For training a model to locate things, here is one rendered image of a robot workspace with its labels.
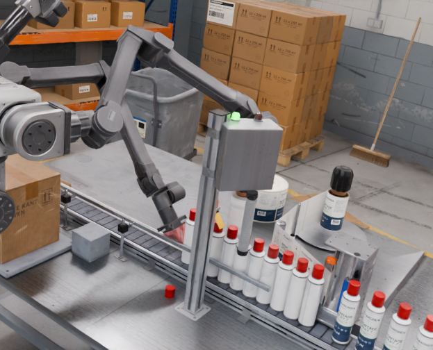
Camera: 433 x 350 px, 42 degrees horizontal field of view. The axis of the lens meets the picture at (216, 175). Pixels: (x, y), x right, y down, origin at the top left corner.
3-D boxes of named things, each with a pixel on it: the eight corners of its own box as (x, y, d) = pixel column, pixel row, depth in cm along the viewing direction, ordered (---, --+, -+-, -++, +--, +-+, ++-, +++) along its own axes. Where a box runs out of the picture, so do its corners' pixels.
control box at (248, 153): (272, 190, 165) (283, 129, 157) (218, 192, 159) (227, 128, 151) (258, 176, 174) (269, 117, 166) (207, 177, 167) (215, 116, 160)
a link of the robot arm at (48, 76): (99, 70, 213) (112, 55, 206) (113, 101, 211) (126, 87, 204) (-15, 78, 181) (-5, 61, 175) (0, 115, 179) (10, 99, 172)
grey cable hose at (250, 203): (249, 253, 171) (260, 192, 163) (243, 258, 168) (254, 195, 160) (240, 249, 173) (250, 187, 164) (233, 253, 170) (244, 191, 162)
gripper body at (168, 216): (188, 219, 200) (179, 200, 200) (170, 229, 192) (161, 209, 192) (176, 223, 204) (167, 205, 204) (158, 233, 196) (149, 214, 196)
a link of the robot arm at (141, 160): (96, 92, 208) (109, 76, 200) (108, 91, 212) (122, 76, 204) (140, 197, 200) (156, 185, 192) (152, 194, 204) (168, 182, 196)
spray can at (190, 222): (198, 260, 200) (205, 209, 192) (191, 267, 196) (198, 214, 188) (185, 255, 202) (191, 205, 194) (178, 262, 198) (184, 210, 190)
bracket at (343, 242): (379, 248, 172) (379, 246, 171) (365, 262, 163) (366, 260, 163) (338, 232, 178) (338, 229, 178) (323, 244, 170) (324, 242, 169)
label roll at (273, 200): (229, 214, 237) (234, 182, 231) (244, 196, 254) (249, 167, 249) (274, 227, 231) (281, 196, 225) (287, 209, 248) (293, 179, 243)
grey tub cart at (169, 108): (143, 149, 531) (152, 48, 493) (203, 167, 511) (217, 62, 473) (87, 179, 455) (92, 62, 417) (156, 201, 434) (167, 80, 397)
